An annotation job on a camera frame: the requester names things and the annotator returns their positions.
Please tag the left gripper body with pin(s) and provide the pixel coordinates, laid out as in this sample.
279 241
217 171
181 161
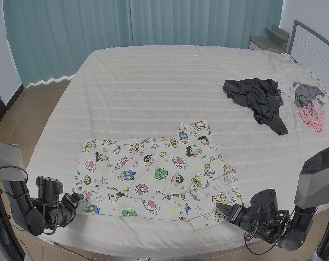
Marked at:
66 211

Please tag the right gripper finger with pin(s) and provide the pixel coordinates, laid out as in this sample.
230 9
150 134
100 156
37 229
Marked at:
224 208

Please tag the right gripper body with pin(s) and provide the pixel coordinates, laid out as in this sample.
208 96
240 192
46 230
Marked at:
240 216

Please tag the white printed pyjama top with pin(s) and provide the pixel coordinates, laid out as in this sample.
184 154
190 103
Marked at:
153 173

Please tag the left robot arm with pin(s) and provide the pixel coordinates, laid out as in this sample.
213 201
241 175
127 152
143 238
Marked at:
20 208

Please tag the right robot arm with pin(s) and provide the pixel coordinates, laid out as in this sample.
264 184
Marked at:
314 178

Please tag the black garment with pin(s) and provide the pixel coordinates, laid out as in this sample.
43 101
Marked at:
262 102

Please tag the pink garment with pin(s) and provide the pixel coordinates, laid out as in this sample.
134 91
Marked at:
314 118

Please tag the grey garment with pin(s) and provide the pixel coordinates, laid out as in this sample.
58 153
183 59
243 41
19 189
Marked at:
306 92

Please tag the grey bedside table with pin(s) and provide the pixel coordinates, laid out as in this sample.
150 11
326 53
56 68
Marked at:
267 41

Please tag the blue-green curtain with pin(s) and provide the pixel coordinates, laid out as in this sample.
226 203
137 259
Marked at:
202 12
66 31

